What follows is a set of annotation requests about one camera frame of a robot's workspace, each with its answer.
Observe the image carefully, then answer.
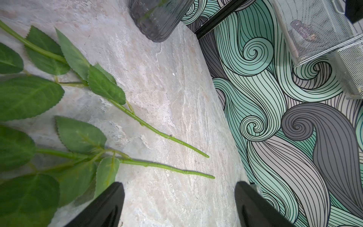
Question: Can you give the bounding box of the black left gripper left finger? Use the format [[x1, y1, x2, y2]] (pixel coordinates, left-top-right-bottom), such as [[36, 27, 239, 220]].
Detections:
[[66, 182, 125, 227]]

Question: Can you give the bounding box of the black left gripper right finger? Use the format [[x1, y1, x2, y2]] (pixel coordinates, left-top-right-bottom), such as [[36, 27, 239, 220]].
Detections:
[[234, 181, 293, 227]]

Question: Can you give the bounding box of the white rose flower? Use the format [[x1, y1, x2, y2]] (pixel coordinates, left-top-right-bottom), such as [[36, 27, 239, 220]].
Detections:
[[1, 22, 209, 158], [0, 115, 216, 227]]

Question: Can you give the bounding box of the purple glass vase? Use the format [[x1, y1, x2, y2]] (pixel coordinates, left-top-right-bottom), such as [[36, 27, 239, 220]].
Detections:
[[129, 0, 193, 43]]

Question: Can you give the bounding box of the small clear wall bin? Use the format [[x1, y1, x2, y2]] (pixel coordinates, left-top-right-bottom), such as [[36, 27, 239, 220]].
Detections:
[[329, 41, 363, 99]]

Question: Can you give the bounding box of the clear mesh wall bin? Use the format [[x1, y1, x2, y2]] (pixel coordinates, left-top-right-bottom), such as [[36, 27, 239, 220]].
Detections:
[[270, 1, 363, 66]]

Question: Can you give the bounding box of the black frame post right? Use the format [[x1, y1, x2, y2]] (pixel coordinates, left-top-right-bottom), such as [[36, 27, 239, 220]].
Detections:
[[194, 0, 254, 40]]

